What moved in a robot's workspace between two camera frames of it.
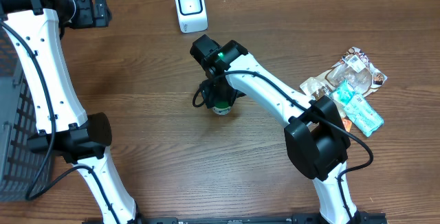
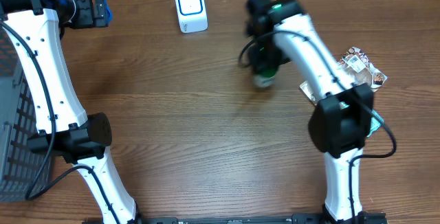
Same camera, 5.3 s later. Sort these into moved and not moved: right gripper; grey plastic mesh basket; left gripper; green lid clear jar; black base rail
Moved: green lid clear jar; right gripper
Not moved: grey plastic mesh basket; left gripper; black base rail
